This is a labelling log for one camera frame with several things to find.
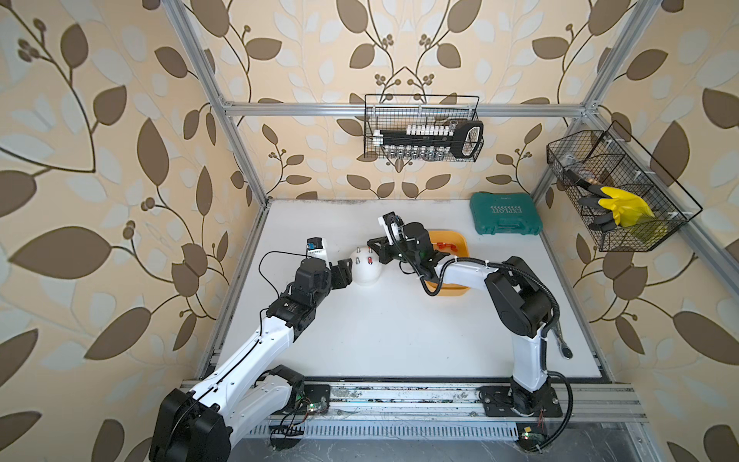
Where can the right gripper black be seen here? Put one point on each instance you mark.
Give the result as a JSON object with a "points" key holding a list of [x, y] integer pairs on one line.
{"points": [[385, 247]]}

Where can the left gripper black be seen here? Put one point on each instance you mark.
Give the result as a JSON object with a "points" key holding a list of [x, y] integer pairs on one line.
{"points": [[340, 274]]}

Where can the white dome screw holder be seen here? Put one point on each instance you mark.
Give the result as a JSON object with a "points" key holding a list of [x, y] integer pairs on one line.
{"points": [[362, 273]]}

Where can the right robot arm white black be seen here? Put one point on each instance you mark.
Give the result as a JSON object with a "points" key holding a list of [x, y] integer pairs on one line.
{"points": [[525, 306]]}

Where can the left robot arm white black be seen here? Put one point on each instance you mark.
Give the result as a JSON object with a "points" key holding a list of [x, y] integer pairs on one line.
{"points": [[207, 422]]}

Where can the yellow plastic tray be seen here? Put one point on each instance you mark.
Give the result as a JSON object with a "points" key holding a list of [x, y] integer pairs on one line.
{"points": [[455, 245]]}

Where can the green plastic tool case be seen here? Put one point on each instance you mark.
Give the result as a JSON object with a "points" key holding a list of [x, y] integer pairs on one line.
{"points": [[505, 214]]}

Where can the black pliers in basket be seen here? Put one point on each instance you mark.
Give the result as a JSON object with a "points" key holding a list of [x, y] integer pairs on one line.
{"points": [[602, 218]]}

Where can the yellow rubber glove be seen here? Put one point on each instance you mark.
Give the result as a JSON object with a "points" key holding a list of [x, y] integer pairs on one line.
{"points": [[627, 209]]}

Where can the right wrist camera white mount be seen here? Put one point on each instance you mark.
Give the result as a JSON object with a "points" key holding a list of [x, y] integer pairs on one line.
{"points": [[392, 225]]}

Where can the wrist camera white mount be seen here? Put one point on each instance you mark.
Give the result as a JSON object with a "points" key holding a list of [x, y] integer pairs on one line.
{"points": [[315, 248], [392, 225]]}

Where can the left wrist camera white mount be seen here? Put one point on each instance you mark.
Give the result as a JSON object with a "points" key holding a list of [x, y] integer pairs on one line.
{"points": [[315, 248]]}

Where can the socket set rail black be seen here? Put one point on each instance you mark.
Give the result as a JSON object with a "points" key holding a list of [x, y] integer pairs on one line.
{"points": [[459, 141]]}

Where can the black wire basket back wall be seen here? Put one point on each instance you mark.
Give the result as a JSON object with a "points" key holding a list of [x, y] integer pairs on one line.
{"points": [[396, 111]]}

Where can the black wire basket wall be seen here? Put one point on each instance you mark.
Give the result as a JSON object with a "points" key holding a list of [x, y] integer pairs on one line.
{"points": [[615, 158], [396, 111]]}

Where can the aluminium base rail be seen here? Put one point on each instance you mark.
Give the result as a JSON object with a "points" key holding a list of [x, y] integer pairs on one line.
{"points": [[421, 411]]}

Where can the ratchet wrench green handle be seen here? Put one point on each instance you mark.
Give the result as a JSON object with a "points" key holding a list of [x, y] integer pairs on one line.
{"points": [[564, 348]]}

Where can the black wire basket right wall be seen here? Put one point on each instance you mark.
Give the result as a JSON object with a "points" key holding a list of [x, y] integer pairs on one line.
{"points": [[615, 158]]}

